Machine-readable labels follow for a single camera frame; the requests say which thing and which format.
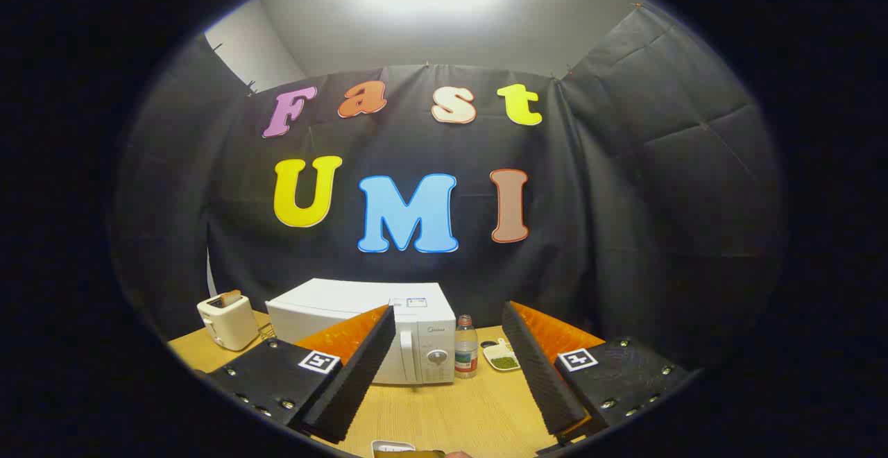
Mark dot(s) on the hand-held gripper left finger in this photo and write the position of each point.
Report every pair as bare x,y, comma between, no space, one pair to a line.
354,382

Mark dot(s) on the toast slice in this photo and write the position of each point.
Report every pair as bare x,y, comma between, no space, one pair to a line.
231,298

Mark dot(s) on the white divided bean dish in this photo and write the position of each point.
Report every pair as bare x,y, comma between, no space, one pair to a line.
503,359

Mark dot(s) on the white slotted tray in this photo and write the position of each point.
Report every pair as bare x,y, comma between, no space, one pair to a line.
392,445

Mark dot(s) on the white microwave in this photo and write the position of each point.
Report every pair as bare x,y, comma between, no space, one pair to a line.
333,302

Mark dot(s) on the white toaster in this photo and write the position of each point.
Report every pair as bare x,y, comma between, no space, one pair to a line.
229,326

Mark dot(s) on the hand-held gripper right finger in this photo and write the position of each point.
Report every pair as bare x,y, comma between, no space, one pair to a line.
541,375

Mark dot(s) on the clear plastic bottle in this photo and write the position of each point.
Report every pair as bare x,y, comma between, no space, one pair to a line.
466,350

